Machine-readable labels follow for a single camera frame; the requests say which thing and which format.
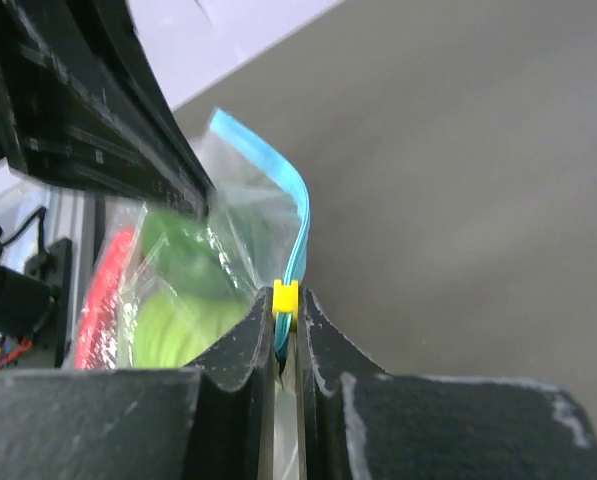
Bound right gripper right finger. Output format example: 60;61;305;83
297;288;597;479

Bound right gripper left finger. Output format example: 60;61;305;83
0;288;273;479

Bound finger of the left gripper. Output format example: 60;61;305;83
0;1;214;219

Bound light green fake cabbage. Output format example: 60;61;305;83
131;290;250;368

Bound red fake chili pepper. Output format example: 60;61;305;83
74;228;135;370

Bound clear zip top bag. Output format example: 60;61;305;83
64;110;310;479

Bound green fake bell pepper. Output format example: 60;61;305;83
140;209;255;299

